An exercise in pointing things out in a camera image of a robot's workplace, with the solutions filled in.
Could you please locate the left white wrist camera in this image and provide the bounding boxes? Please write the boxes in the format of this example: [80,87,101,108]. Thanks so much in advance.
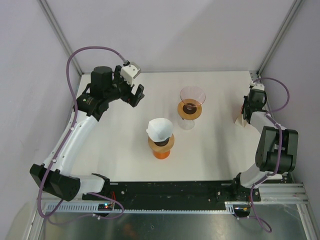
[120,62,141,87]

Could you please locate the aluminium frame rail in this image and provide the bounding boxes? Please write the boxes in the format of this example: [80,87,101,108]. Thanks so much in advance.
[257,182,307,204]

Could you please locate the single white paper filter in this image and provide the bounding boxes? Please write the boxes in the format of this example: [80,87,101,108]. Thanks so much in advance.
[146,118,174,142]

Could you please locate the white slotted cable duct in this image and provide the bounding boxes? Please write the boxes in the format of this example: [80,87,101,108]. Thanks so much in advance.
[56,202,235,214]

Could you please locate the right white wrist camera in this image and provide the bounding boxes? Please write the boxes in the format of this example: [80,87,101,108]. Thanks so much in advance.
[249,80,265,91]

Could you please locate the orange glass carafe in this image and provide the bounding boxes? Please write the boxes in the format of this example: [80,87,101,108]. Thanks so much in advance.
[152,150,171,160]

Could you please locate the pink glass dripper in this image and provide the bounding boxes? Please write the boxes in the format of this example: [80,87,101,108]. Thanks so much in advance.
[179,86,206,107]

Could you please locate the clear glass carafe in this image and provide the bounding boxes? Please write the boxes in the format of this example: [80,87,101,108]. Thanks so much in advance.
[178,117,195,130]

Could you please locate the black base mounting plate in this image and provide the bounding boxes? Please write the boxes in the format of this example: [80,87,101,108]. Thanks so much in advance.
[82,180,261,210]

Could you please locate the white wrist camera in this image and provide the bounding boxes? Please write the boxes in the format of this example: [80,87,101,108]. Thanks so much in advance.
[249,80,265,91]
[120,62,141,87]

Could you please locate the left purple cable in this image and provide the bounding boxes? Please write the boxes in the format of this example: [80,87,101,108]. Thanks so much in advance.
[36,46,130,225]

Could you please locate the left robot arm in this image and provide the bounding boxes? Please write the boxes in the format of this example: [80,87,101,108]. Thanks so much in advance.
[29,62,145,202]

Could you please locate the white paper coffee filters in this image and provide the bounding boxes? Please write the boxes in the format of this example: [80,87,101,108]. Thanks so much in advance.
[234,110,248,128]

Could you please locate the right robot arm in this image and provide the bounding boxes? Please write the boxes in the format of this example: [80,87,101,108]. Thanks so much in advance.
[230,87,299,201]

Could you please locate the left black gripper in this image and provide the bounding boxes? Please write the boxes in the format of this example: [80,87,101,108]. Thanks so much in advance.
[104,65,144,107]

